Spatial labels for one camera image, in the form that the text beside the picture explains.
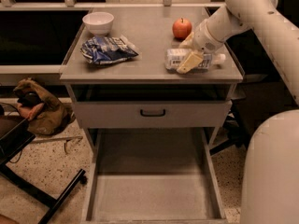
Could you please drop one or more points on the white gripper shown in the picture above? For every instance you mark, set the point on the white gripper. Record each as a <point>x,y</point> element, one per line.
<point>203,40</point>

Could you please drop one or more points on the clear plastic water bottle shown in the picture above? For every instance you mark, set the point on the clear plastic water bottle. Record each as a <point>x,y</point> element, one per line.
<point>174,57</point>

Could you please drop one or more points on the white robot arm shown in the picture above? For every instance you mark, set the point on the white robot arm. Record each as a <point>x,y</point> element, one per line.
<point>270,189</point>

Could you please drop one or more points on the grey drawer cabinet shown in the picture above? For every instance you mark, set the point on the grey drawer cabinet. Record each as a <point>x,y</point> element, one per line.
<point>150,92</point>

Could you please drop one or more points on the closed upper drawer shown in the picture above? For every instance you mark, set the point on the closed upper drawer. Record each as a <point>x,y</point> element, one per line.
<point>126,114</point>

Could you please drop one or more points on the open lower drawer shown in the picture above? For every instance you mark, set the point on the open lower drawer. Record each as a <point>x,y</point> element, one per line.
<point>152,176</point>

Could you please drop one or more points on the red apple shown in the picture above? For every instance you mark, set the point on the red apple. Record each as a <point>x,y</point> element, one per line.
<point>181,28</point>

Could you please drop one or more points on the black office chair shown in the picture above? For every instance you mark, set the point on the black office chair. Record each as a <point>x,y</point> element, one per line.
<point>239,123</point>

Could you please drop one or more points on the blue chip bag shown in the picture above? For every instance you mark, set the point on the blue chip bag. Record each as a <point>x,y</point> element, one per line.
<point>106,50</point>

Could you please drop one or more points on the white ceramic bowl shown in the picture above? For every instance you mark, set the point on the white ceramic bowl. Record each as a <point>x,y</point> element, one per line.
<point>98,23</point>

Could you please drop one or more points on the brown bag on floor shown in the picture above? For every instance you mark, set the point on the brown bag on floor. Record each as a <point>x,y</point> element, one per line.
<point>45,112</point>

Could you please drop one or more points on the black stand with base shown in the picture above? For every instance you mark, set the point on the black stand with base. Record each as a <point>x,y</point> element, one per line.
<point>49,164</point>

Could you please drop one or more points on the black drawer handle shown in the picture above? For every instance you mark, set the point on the black drawer handle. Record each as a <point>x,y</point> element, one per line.
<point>152,113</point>

